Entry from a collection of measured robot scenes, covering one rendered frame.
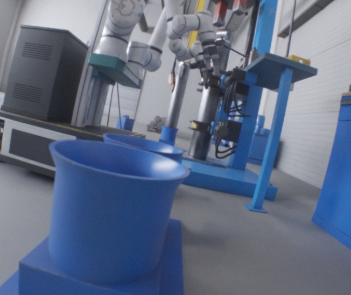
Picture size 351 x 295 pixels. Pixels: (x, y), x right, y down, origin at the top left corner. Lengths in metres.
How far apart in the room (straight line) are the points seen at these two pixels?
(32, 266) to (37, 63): 1.12
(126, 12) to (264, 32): 1.93
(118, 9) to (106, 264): 0.93
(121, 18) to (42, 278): 0.94
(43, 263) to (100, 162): 0.27
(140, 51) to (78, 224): 1.40
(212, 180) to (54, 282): 1.48
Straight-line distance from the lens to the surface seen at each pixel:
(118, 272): 0.44
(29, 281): 0.52
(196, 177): 1.76
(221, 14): 2.91
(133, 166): 0.60
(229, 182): 1.81
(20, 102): 1.43
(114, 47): 1.17
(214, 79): 2.16
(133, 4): 1.06
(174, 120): 3.61
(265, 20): 2.77
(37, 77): 1.38
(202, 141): 2.31
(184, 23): 1.16
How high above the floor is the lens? 0.46
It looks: 2 degrees down
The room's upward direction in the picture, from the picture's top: 13 degrees clockwise
